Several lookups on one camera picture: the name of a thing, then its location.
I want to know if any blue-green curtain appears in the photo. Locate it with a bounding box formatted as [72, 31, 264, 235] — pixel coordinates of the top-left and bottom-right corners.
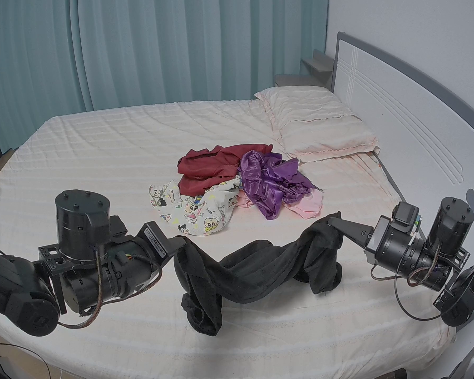
[0, 0, 93, 151]
[69, 0, 329, 111]

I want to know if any white printed garment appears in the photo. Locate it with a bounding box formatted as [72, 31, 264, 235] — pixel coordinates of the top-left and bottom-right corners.
[149, 174, 241, 237]

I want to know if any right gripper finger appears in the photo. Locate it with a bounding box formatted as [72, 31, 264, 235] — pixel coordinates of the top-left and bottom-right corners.
[327, 216, 376, 248]

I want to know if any pink garment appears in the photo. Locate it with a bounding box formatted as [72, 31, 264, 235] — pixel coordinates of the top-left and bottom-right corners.
[235, 190, 324, 218]

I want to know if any cream pillow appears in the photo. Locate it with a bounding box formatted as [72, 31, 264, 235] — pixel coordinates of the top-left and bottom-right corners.
[254, 86, 381, 164]

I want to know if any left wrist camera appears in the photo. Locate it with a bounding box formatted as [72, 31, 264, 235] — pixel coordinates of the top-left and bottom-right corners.
[109, 215, 130, 248]

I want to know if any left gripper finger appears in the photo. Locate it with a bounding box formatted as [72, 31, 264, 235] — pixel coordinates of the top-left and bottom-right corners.
[167, 235, 190, 269]

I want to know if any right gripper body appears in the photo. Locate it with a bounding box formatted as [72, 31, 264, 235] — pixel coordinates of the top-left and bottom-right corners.
[364, 216, 428, 280]

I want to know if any purple garment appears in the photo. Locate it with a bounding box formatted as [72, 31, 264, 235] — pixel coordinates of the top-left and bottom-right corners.
[237, 150, 324, 219]

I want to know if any dark red garment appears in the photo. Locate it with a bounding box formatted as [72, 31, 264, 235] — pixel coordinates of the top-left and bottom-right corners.
[177, 144, 274, 197]

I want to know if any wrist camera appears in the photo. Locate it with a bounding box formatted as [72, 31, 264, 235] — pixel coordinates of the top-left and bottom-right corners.
[391, 202, 422, 236]
[109, 215, 130, 248]

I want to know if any bed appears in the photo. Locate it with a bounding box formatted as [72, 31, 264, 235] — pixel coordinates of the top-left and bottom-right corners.
[0, 32, 474, 378]

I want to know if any black cable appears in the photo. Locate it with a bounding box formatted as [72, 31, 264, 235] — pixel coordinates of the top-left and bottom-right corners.
[371, 265, 449, 321]

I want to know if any grey bedside table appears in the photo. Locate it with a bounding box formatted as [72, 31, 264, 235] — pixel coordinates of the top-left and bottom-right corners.
[275, 51, 336, 92]

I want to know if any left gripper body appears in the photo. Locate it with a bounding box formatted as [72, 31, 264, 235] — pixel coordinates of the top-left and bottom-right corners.
[101, 221, 174, 303]

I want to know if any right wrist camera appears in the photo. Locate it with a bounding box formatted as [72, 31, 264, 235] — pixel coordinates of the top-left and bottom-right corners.
[391, 202, 422, 236]

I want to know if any black T-shirt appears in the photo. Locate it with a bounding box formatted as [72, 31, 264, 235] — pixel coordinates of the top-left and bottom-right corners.
[173, 211, 342, 336]

